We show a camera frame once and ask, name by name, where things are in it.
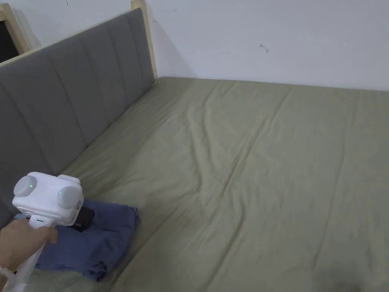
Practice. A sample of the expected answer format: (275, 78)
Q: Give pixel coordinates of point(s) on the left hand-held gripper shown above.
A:
(48, 197)

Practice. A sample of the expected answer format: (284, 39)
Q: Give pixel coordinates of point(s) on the dark blue shirt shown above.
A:
(100, 240)

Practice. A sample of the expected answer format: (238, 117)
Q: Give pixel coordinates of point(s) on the person's left hand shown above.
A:
(21, 240)

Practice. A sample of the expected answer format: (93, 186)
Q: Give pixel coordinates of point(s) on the grey padded headboard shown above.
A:
(60, 100)

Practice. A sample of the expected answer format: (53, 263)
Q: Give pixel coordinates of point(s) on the wooden framed dark board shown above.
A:
(9, 33)

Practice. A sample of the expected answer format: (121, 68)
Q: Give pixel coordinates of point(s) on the bed with pale green sheet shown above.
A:
(243, 182)

